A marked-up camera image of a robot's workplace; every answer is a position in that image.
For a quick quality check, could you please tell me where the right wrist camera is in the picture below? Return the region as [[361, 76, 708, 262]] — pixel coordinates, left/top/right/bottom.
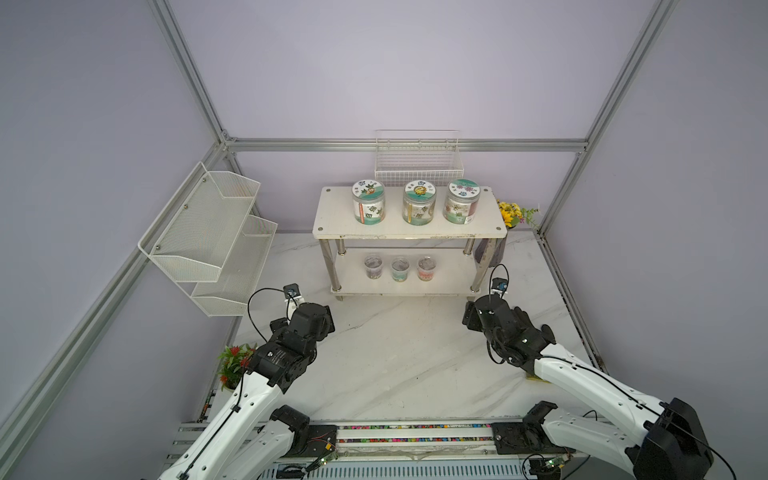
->
[[489, 277, 509, 299]]

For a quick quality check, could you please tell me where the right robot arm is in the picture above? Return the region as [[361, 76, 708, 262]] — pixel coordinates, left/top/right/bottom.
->
[[462, 291, 715, 479]]

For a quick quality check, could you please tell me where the small red-based clear cup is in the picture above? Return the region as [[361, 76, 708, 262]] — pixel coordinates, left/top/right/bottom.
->
[[417, 256, 437, 282]]

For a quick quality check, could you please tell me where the aluminium front rail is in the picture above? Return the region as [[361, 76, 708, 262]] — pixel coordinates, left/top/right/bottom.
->
[[157, 416, 673, 480]]

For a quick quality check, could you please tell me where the white wire basket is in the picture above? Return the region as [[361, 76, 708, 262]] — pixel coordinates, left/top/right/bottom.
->
[[374, 129, 465, 187]]

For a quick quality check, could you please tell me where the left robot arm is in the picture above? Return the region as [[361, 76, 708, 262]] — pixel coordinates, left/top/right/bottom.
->
[[160, 302, 335, 479]]

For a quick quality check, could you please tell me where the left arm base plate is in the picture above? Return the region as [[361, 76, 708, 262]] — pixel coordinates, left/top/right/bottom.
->
[[254, 424, 339, 459]]

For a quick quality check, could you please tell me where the white mesh wall rack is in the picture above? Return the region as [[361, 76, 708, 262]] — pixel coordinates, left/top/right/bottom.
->
[[138, 164, 277, 317]]

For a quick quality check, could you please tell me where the pink flower lid seed container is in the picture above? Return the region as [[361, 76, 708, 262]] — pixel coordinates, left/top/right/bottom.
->
[[443, 179, 482, 225]]

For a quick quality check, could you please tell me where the sunflower lid seed container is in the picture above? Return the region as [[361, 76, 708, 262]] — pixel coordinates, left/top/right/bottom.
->
[[402, 180, 436, 226]]

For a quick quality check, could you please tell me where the strawberry lid seed container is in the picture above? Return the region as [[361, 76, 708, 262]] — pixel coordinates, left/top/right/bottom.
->
[[351, 179, 386, 225]]

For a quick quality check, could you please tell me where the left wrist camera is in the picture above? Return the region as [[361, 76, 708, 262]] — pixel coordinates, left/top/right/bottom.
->
[[283, 283, 304, 320]]

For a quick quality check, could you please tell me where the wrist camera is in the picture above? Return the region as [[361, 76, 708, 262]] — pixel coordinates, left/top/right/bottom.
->
[[283, 283, 304, 320], [489, 277, 509, 299]]

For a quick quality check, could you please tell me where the white two-tier shelf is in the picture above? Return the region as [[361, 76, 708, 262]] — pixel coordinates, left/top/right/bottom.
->
[[312, 186, 507, 299]]

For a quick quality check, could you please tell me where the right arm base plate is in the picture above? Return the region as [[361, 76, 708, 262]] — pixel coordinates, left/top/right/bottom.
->
[[491, 421, 572, 455]]

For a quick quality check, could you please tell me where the aluminium cage frame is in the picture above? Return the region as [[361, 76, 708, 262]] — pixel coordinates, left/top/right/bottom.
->
[[1, 1, 677, 476]]

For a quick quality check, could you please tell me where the yellow sunflower plant pot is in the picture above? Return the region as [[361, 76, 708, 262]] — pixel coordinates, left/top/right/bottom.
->
[[489, 200, 539, 268]]

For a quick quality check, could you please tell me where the red flower plant pot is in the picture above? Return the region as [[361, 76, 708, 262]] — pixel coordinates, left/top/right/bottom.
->
[[217, 344, 255, 390]]

